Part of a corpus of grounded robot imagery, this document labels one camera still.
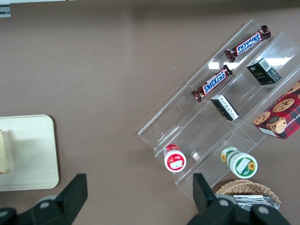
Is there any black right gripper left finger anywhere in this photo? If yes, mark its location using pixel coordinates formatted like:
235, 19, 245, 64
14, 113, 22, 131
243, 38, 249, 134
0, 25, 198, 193
0, 173, 89, 225

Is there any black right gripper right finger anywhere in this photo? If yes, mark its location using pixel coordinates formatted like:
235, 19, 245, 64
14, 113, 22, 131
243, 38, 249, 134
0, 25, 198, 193
187, 172, 292, 225

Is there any triangular sandwich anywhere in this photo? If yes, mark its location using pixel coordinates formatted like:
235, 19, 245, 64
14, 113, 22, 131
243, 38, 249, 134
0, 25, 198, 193
0, 129, 11, 175

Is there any oval tan wicker basket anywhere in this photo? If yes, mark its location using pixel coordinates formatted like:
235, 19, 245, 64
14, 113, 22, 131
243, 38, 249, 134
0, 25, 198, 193
215, 179, 281, 210

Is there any cream rectangular tray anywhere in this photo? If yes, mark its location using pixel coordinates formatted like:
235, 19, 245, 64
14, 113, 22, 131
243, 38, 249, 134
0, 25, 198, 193
0, 114, 60, 192

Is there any green lid cup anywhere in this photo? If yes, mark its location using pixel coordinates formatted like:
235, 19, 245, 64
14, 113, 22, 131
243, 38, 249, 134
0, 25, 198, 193
220, 146, 259, 180

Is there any red lid cup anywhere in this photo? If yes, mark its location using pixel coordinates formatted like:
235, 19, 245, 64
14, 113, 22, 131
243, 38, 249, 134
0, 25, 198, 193
163, 143, 187, 173

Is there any clear acrylic stepped shelf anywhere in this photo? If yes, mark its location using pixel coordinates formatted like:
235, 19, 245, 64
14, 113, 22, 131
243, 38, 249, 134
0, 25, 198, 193
137, 19, 300, 189

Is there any small black box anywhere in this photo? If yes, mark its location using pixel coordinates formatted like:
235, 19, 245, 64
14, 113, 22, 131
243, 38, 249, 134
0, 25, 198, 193
246, 57, 282, 86
210, 94, 240, 122

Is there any red tartan cookie box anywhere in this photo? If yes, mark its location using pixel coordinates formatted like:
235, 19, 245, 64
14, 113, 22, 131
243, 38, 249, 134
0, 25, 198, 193
253, 79, 300, 141

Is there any Snickers bar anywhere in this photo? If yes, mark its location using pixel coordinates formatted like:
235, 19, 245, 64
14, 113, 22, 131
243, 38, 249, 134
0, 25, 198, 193
190, 65, 233, 103
224, 25, 272, 63

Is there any small grey white device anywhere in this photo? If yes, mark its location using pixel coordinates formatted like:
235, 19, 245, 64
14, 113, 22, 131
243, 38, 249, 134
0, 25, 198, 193
0, 4, 12, 19

